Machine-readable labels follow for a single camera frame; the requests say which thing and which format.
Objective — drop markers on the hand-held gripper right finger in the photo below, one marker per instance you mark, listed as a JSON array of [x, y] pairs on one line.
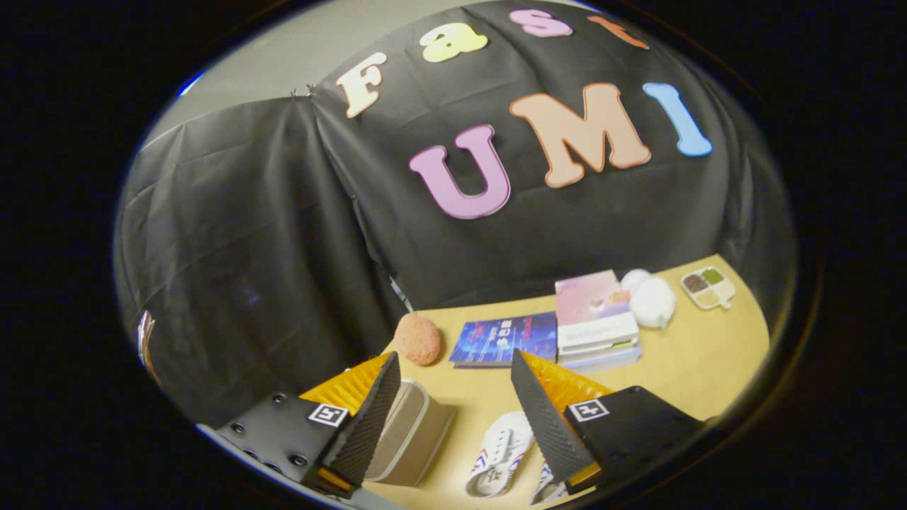
[[545, 425]]

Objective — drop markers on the beige fabric storage box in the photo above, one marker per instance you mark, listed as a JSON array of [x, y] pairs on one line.
[[418, 432]]

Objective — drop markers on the white canvas shoe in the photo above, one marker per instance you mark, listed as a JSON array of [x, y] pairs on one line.
[[547, 489], [499, 450]]

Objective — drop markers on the pale blue book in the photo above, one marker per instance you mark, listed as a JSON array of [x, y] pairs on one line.
[[609, 363]]

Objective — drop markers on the silver strip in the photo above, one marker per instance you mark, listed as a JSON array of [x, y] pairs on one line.
[[400, 294]]

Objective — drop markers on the small white round plush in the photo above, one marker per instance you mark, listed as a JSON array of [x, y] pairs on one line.
[[633, 278]]

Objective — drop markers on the black backdrop cloth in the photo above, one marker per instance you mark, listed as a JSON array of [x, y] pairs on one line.
[[283, 234]]

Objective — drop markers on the pink cover book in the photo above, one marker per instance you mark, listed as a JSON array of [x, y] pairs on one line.
[[592, 301]]

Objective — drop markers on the large white round plush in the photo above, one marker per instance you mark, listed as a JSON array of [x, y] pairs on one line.
[[653, 303]]

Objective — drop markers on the white thin book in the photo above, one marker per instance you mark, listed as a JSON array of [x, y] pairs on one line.
[[602, 350]]

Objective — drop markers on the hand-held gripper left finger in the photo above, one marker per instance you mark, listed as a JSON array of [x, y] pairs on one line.
[[368, 425]]

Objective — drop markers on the pink rough sponge ball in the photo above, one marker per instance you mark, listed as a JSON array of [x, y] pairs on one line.
[[418, 338]]

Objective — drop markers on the white compartment tray with grains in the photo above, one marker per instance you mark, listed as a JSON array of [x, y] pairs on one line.
[[708, 287]]

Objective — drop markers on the blue cover book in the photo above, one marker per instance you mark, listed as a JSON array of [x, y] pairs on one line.
[[504, 338]]

